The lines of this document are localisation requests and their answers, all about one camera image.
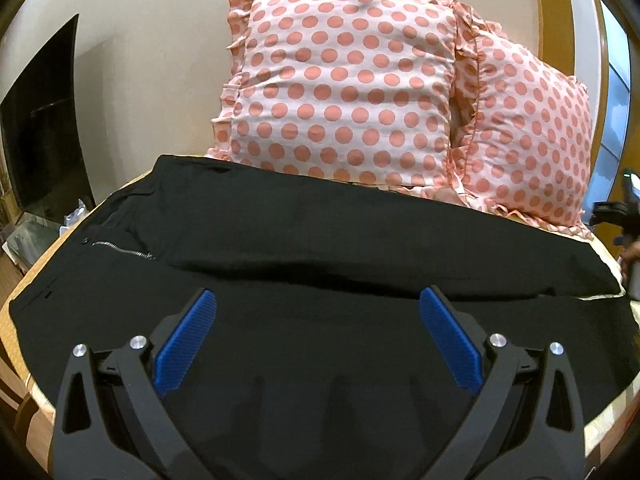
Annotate clutter on side table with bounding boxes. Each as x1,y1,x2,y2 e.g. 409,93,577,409
1,200,89,273

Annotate black pants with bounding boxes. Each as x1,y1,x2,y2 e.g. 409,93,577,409
9,156,639,479

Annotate right polka dot pillow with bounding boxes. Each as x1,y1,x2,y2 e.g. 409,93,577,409
451,3,592,238

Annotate wooden framed window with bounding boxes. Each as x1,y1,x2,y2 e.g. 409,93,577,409
538,0,632,221

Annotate black television screen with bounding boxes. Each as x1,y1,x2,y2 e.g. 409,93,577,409
1,15,94,223

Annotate person's right hand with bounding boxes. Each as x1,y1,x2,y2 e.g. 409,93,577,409
620,240,640,282

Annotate polka dot pillow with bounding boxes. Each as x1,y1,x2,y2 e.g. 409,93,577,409
210,0,457,198
451,3,592,238

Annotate left polka dot pillow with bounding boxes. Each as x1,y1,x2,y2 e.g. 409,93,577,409
210,0,457,198

